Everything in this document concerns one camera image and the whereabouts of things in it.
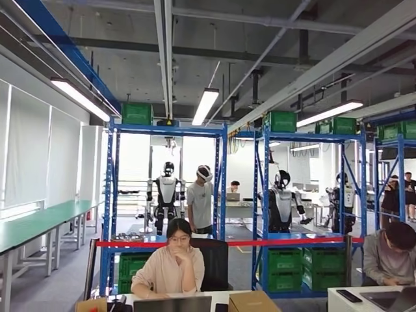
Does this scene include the blue metal shelf rack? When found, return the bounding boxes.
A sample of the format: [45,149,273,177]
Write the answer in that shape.
[99,118,229,299]
[251,125,368,300]
[372,133,416,231]

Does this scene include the green-top workbench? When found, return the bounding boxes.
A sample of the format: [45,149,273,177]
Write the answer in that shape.
[0,210,63,312]
[48,199,104,252]

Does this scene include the white VR headset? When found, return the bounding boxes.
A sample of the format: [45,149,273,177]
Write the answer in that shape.
[196,166,214,183]

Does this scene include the long ceiling light strip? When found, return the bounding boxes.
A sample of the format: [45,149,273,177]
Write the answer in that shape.
[296,99,365,129]
[191,88,220,127]
[50,77,111,123]

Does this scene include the white and black humanoid robot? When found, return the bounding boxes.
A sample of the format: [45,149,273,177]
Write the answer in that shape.
[324,172,356,235]
[257,169,313,234]
[145,161,187,237]

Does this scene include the white desk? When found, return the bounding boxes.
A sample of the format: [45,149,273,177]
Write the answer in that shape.
[217,200,254,226]

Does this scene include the black office chair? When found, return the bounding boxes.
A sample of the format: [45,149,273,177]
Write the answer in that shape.
[190,237,233,293]

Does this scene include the grey steel table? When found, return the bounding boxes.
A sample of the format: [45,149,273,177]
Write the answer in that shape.
[107,289,251,312]

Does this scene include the closed cardboard box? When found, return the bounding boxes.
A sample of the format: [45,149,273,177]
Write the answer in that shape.
[227,290,282,312]

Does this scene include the grey roller blind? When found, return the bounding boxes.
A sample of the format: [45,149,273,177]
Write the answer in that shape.
[0,79,11,213]
[5,86,51,210]
[47,107,82,207]

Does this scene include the open cardboard box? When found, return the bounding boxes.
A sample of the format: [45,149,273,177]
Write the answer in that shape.
[75,296,109,312]

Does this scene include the white table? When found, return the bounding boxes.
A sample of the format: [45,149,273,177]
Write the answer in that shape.
[327,284,416,312]

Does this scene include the blue overhead beam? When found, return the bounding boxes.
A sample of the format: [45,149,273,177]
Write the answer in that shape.
[14,0,122,116]

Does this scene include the yellow hanging cables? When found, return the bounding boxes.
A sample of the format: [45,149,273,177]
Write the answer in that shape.
[229,136,248,155]

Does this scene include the red barrier strap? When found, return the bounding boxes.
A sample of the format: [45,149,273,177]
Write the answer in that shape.
[95,236,365,249]

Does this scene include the white twin overhead rail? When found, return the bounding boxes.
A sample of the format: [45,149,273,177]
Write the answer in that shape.
[153,0,174,120]

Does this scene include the grey overhead cable tray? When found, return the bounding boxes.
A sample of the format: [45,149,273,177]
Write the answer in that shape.
[227,0,416,135]

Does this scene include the leaning dark frame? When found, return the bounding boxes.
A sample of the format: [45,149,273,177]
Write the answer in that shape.
[83,238,100,302]

